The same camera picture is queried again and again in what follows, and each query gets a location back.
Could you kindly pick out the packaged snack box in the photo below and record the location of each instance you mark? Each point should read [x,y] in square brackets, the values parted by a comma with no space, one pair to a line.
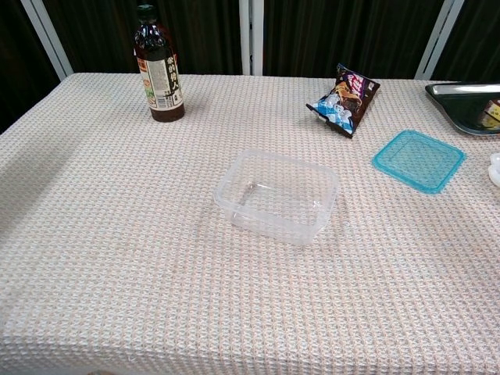
[493,115]

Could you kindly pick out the white metal frame post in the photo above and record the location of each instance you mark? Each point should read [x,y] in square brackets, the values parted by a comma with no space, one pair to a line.
[251,37]
[48,37]
[439,39]

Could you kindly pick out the white flower-shaped palette dish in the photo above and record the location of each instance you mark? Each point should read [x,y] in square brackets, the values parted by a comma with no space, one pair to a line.
[496,166]

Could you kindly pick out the dark sauce bottle with label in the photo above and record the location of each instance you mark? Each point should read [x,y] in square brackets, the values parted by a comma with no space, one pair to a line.
[160,90]

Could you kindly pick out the black curtain panel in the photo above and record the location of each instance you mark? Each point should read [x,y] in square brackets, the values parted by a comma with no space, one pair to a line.
[478,39]
[101,35]
[15,58]
[336,31]

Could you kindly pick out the dark blue snack bag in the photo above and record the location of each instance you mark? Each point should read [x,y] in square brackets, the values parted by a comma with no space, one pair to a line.
[343,103]

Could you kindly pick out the pink white woven tablecloth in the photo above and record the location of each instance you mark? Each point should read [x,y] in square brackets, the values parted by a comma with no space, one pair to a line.
[117,254]

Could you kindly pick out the rectangular steel tray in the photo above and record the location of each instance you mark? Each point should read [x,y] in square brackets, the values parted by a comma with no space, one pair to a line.
[457,103]

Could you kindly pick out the clear plastic container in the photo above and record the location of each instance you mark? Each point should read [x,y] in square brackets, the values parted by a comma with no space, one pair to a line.
[273,230]

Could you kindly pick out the blue container lid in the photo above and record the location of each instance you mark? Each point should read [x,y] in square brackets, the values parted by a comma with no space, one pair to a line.
[420,162]

